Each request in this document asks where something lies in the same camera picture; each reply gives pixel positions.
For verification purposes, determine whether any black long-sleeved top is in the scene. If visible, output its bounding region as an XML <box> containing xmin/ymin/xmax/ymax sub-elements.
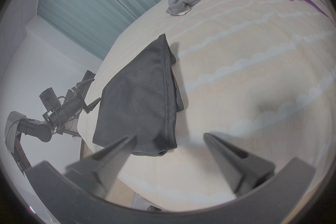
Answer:
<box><xmin>92</xmin><ymin>33</ymin><xmax>186</xmax><ymax>157</ymax></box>

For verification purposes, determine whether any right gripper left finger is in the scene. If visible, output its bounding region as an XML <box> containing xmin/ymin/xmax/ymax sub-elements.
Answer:
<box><xmin>66</xmin><ymin>135</ymin><xmax>137</xmax><ymax>198</ymax></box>

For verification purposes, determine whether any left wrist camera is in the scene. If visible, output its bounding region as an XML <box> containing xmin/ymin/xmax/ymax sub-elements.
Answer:
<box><xmin>65</xmin><ymin>88</ymin><xmax>79</xmax><ymax>100</ymax></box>

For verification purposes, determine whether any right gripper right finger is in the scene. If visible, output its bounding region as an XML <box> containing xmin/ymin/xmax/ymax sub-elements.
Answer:
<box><xmin>203</xmin><ymin>132</ymin><xmax>275</xmax><ymax>194</ymax></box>

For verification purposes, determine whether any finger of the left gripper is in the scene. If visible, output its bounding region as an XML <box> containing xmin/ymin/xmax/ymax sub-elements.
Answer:
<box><xmin>76</xmin><ymin>78</ymin><xmax>95</xmax><ymax>90</ymax></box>
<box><xmin>86</xmin><ymin>97</ymin><xmax>102</xmax><ymax>115</ymax></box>

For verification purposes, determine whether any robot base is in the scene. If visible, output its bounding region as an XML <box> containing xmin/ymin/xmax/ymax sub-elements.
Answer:
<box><xmin>131</xmin><ymin>190</ymin><xmax>168</xmax><ymax>212</ymax></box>

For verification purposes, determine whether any bed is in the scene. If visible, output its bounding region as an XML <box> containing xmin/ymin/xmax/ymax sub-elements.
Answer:
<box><xmin>79</xmin><ymin>0</ymin><xmax>336</xmax><ymax>208</ymax></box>

